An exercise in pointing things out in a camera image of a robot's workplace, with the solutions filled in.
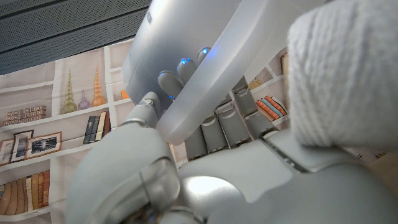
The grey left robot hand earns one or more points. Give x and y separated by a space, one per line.
248 186

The translucent pitcher with blue lid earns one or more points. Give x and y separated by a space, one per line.
174 40

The printed bookshelf backdrop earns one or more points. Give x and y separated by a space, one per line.
46 124

